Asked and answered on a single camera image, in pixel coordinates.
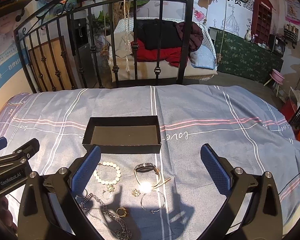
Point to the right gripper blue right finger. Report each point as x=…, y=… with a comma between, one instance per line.
x=263, y=216

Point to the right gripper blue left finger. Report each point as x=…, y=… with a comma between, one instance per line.
x=49, y=209

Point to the gold flower earring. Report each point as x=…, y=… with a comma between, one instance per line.
x=136, y=193

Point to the thin silver bangle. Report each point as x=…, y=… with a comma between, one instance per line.
x=153, y=202

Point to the gold wrist watch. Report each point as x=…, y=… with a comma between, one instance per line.
x=144, y=168

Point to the black cardboard jewelry box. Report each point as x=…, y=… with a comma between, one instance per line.
x=124, y=134

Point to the grey striped bed sheet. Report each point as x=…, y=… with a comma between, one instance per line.
x=243, y=128

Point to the beige pillow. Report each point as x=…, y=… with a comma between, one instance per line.
x=121, y=49

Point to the pink stool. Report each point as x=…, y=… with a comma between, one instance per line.
x=277, y=78

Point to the white wicker swing seat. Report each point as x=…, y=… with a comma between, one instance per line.
x=131, y=69

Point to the green floral covered counter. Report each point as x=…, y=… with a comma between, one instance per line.
x=243, y=58

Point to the black garment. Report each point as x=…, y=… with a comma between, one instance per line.
x=153, y=32

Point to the red blanket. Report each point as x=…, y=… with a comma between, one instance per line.
x=171, y=54

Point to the light blue cushion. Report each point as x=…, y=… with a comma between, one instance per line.
x=203, y=58

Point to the white ceramic vase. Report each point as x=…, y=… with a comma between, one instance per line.
x=248, y=35

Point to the dark purple jacket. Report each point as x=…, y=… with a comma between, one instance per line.
x=196, y=35

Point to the red phone booth cabinet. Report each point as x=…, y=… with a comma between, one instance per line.
x=261, y=22

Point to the black iron bed frame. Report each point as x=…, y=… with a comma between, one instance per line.
x=57, y=9

